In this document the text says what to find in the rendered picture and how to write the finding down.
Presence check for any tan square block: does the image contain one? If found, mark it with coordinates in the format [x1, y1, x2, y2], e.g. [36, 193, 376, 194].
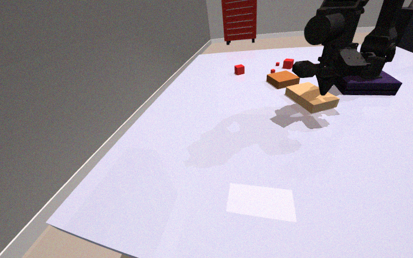
[285, 82, 340, 113]

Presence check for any orange square block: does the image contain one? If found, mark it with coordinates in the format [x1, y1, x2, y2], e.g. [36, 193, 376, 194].
[266, 70, 300, 89]

